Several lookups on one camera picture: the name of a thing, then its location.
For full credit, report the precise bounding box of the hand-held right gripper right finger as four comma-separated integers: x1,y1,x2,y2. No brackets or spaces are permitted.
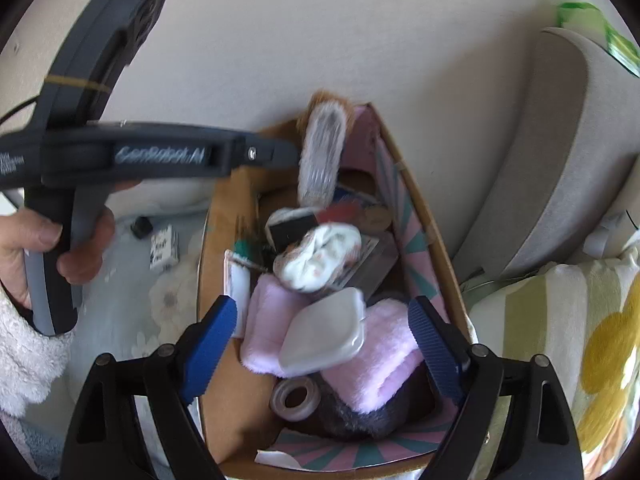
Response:
407,296,586,480

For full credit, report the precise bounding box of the small tape roll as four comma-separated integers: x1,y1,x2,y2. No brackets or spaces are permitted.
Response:
270,375,322,422

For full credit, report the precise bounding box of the grey upholstered cushion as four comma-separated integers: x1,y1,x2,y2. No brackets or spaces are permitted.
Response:
452,27,640,281

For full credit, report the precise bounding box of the cardboard box with pink print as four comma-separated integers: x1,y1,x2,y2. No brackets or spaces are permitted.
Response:
196,101,476,480

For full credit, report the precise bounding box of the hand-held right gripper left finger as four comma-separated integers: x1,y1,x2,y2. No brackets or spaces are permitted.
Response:
60,295,238,480

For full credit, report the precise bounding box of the green white packet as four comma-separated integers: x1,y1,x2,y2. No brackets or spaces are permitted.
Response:
556,2,640,78

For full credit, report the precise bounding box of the white plastic case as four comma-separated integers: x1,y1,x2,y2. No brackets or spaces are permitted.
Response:
279,287,367,378

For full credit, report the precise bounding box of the dark grey furry item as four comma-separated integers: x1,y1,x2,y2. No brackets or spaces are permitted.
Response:
295,375,416,441

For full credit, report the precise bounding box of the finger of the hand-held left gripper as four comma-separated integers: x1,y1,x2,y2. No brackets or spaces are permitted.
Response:
227,130,302,177

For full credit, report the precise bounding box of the pink plush item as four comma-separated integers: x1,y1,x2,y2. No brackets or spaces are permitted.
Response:
240,275,426,413

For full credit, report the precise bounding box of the black white pouch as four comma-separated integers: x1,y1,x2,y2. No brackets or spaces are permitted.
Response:
265,208,321,251

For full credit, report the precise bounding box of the red furry item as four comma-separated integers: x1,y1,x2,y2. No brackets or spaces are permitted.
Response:
315,200,361,223

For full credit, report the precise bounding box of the brown round lid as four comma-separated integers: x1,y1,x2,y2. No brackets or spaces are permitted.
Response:
362,205,393,233

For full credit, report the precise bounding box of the white brown plush ornament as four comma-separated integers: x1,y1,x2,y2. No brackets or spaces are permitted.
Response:
274,224,362,293

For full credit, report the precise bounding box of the person's left hand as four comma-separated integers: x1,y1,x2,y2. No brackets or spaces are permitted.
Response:
0,180,141,313

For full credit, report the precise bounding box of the yellow floral pillow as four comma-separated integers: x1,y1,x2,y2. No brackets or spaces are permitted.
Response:
467,247,640,476

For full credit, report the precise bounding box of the white printed small box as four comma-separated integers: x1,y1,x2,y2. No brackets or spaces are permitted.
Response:
149,225,180,273

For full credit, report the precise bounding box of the grey transparent packet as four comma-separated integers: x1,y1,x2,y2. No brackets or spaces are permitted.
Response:
350,235,401,296

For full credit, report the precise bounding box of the brown white plush toy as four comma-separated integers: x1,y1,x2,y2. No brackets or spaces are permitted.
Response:
296,90,358,208

